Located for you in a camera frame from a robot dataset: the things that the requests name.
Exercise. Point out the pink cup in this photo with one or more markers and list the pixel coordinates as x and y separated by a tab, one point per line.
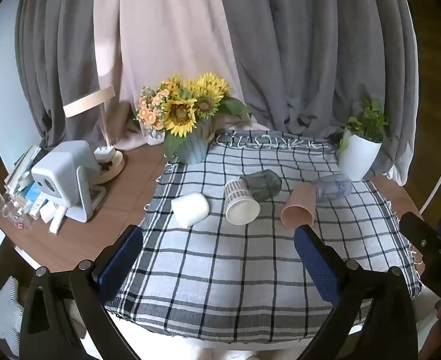
298	204

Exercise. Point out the grey ribbed vase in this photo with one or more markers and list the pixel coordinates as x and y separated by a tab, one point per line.
194	148

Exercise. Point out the dark grey clear cup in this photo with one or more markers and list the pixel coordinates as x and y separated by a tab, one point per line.
265	183

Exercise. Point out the striped white cloth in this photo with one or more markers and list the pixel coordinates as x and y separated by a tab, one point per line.
8	315

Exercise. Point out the sunflower bouquet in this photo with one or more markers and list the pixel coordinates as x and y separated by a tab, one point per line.
179	114

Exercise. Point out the pink curtain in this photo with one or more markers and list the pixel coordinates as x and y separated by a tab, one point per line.
168	37

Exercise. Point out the stack of books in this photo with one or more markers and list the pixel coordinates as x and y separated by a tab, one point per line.
20	180

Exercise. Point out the striped paper cup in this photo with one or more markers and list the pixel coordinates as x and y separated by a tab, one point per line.
241	206

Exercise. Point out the blue clear cup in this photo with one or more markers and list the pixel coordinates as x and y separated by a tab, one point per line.
333	187

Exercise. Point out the white remote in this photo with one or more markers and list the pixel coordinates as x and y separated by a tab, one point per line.
56	219

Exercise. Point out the grey curtain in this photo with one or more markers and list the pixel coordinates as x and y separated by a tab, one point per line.
318	45
63	45

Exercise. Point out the white projector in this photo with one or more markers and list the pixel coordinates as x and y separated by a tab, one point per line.
61	174

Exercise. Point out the green potted plant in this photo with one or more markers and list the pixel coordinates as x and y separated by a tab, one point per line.
366	122

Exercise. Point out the white cup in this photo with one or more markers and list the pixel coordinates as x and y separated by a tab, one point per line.
189	210

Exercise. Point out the checked cloth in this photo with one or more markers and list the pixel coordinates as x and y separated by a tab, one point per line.
224	270

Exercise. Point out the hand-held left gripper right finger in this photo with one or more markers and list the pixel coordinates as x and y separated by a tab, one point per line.
318	266

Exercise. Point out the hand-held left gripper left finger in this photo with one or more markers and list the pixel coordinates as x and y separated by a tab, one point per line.
120	260

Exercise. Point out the white desk lamp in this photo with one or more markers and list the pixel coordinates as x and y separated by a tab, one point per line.
104	120

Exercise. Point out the white plant pot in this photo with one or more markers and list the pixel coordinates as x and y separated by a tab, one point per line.
357	157

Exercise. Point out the white power adapter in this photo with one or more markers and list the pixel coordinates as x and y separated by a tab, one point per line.
104	153

